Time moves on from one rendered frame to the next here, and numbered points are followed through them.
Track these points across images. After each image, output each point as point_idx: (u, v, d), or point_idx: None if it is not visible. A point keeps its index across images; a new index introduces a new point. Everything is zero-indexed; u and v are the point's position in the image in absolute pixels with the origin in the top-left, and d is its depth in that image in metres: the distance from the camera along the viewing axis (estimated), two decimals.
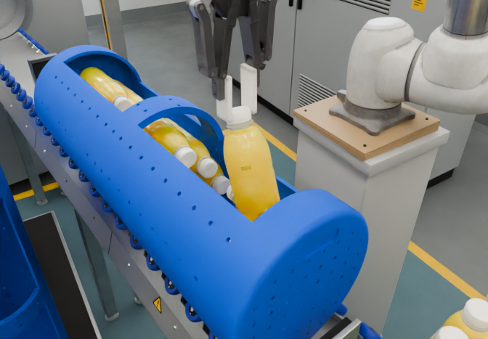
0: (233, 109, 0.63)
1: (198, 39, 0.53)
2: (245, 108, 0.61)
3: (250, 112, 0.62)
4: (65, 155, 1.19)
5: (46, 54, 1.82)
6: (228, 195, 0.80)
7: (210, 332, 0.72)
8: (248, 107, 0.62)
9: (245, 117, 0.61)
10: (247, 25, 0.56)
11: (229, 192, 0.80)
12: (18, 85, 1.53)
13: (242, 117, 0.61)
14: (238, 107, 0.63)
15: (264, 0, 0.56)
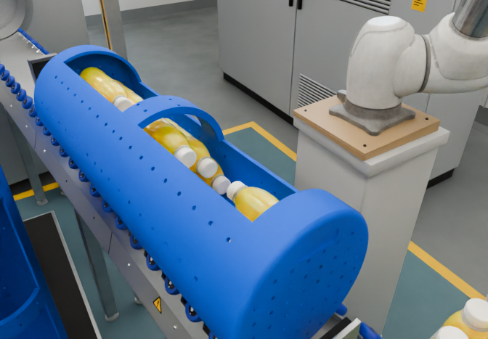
0: None
1: None
2: None
3: None
4: (65, 155, 1.19)
5: (46, 54, 1.82)
6: (228, 195, 0.80)
7: (210, 332, 0.72)
8: None
9: None
10: None
11: (229, 192, 0.80)
12: (18, 85, 1.53)
13: None
14: None
15: None
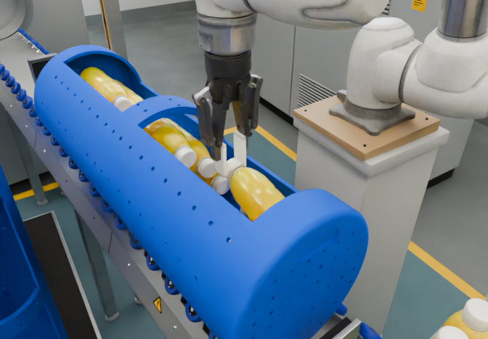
0: None
1: (200, 120, 0.70)
2: None
3: None
4: (65, 155, 1.19)
5: (46, 54, 1.82)
6: None
7: (210, 332, 0.72)
8: None
9: None
10: (238, 106, 0.73)
11: None
12: (18, 85, 1.53)
13: None
14: None
15: (251, 86, 0.73)
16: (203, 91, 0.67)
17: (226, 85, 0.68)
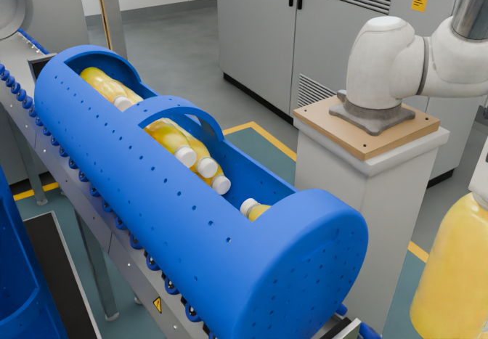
0: None
1: None
2: None
3: None
4: (65, 155, 1.19)
5: (46, 54, 1.82)
6: None
7: (210, 332, 0.72)
8: None
9: None
10: None
11: None
12: (18, 85, 1.53)
13: None
14: None
15: None
16: None
17: None
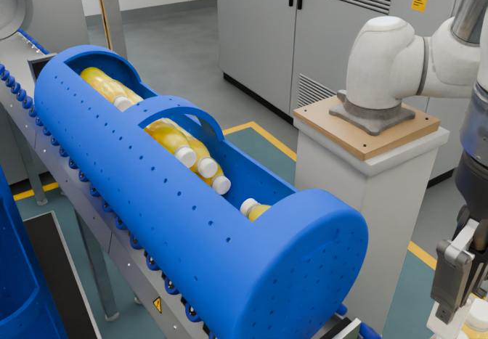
0: None
1: (444, 278, 0.38)
2: None
3: None
4: (65, 155, 1.19)
5: (46, 54, 1.82)
6: None
7: (210, 332, 0.72)
8: None
9: None
10: None
11: None
12: (18, 85, 1.53)
13: None
14: None
15: None
16: (463, 242, 0.35)
17: None
